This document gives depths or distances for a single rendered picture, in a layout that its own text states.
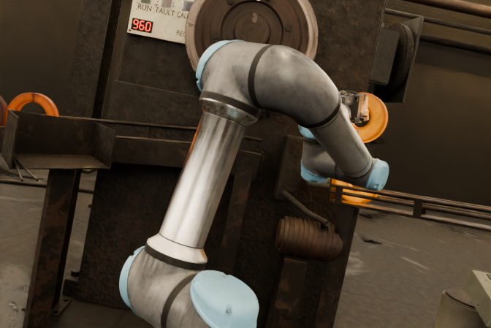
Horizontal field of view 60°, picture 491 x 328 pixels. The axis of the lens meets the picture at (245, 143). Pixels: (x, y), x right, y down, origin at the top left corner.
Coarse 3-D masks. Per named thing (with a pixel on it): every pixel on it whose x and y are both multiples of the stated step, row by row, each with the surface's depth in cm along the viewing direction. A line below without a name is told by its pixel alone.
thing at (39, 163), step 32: (32, 128) 131; (64, 128) 136; (96, 128) 140; (32, 160) 124; (64, 160) 129; (96, 160) 135; (64, 192) 127; (64, 224) 129; (32, 288) 128; (32, 320) 128
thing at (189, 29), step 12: (204, 0) 150; (300, 0) 150; (192, 12) 150; (312, 12) 150; (192, 24) 150; (312, 24) 150; (192, 36) 150; (312, 36) 151; (192, 48) 151; (312, 48) 151; (192, 60) 151; (312, 60) 151
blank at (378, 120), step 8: (368, 96) 129; (368, 104) 129; (376, 104) 128; (384, 104) 129; (376, 112) 128; (384, 112) 127; (376, 120) 128; (384, 120) 126; (360, 128) 130; (368, 128) 129; (376, 128) 127; (384, 128) 128; (360, 136) 130; (368, 136) 128; (376, 136) 128
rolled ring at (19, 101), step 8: (16, 96) 154; (24, 96) 154; (32, 96) 154; (40, 96) 154; (16, 104) 154; (24, 104) 157; (40, 104) 154; (48, 104) 154; (48, 112) 154; (56, 112) 155
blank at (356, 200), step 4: (336, 180) 143; (340, 184) 143; (344, 184) 142; (348, 184) 141; (352, 192) 140; (356, 192) 140; (360, 192) 139; (364, 192) 138; (344, 196) 142; (348, 196) 141; (372, 196) 137; (376, 196) 138; (348, 200) 141; (352, 200) 140; (356, 200) 139; (360, 200) 139; (364, 200) 138; (368, 200) 137
